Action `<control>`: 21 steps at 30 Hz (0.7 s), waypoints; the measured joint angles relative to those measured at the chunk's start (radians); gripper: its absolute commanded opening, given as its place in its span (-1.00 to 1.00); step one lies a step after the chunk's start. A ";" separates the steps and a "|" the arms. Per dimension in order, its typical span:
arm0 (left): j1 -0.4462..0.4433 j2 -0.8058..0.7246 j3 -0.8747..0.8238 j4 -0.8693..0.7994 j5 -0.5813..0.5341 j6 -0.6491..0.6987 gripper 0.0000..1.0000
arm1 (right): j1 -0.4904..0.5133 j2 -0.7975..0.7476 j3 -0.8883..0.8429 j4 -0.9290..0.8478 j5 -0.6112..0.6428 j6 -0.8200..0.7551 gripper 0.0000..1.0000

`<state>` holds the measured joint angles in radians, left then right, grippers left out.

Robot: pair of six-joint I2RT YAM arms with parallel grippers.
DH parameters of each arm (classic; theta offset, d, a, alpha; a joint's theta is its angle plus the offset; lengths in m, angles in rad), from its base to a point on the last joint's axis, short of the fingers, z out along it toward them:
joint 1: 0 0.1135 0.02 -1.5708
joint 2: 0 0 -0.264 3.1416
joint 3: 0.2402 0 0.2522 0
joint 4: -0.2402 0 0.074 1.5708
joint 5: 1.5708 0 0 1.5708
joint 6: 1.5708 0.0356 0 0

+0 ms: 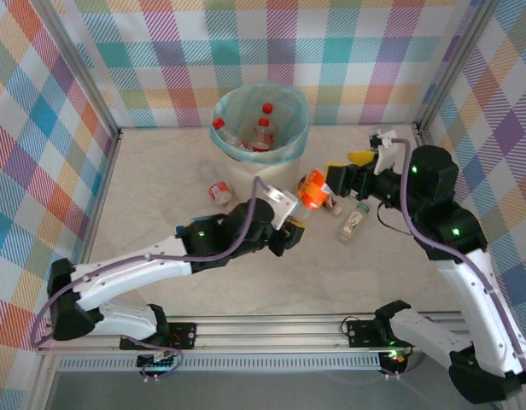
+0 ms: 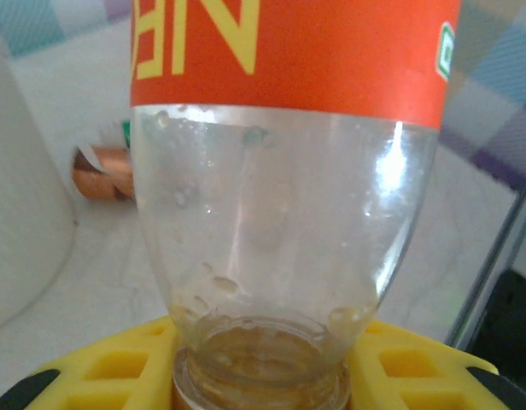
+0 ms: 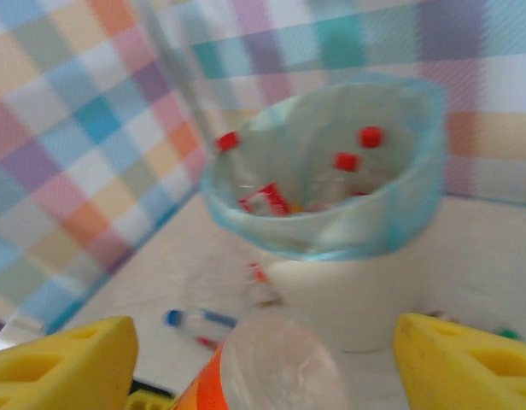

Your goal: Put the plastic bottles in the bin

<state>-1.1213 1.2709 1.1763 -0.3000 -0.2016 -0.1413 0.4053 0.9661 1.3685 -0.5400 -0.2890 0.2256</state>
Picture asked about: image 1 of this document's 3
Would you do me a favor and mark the brown tea plastic bottle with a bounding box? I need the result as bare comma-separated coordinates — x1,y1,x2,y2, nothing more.
297,177,344,216

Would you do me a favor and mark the white bin with blue liner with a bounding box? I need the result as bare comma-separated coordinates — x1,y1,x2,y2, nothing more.
209,84,311,166

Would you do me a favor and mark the thin black cable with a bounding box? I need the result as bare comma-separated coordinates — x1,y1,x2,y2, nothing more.
376,202,412,235

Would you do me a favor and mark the clear bottle red cola label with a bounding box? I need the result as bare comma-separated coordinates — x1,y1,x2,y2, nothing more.
212,117,252,153

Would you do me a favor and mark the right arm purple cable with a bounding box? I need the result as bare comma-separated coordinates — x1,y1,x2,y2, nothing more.
382,138,526,390

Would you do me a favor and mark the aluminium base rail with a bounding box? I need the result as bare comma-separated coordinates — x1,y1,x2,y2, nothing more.
36,313,473,355

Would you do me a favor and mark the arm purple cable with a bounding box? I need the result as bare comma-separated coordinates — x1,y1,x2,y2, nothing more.
30,175,272,384
382,138,526,390

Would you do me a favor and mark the orange label bottle brown cap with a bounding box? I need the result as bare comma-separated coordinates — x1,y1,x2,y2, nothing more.
297,168,333,222

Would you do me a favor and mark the aluminium frame post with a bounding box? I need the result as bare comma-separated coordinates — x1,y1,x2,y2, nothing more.
36,0,123,144
416,0,501,133

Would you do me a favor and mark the white plastic bin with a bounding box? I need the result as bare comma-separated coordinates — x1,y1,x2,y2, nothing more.
226,151,302,204

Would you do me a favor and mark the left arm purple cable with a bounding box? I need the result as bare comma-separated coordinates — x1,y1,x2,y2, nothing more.
30,175,272,384

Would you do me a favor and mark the slotted grey cable duct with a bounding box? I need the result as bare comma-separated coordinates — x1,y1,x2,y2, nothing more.
56,356,383,373

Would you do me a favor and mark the white label bottle green cap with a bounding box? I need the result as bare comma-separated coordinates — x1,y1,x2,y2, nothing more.
336,202,371,245

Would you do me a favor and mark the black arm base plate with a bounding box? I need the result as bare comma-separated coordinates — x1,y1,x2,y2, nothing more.
344,318,400,349
167,322,198,349

